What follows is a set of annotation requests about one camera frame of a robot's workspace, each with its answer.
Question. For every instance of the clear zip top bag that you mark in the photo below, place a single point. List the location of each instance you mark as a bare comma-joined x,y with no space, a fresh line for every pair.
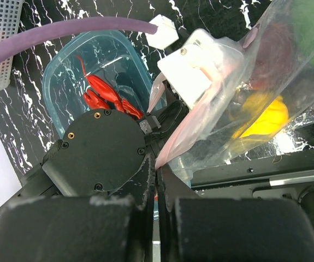
240,94

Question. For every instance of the blue plastic container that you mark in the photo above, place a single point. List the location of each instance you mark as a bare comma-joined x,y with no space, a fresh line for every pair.
106,54

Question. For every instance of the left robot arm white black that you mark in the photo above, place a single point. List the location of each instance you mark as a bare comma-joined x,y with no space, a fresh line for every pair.
105,155

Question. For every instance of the red fake lobster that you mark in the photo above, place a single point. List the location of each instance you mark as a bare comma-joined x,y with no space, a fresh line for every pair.
101,93

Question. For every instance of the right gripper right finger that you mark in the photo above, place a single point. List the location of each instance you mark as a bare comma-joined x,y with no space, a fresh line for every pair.
224,229

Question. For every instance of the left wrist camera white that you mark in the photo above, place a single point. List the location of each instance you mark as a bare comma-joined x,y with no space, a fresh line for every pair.
202,62

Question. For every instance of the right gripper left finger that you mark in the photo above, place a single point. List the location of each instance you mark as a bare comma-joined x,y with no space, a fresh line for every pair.
90,228

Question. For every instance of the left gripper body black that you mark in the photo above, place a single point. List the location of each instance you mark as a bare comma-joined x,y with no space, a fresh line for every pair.
159,125

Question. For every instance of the red fake apple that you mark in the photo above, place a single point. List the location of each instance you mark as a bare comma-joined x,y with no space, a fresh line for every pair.
274,57

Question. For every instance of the yellow fake fruit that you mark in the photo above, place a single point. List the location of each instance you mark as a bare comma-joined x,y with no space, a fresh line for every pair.
270,121

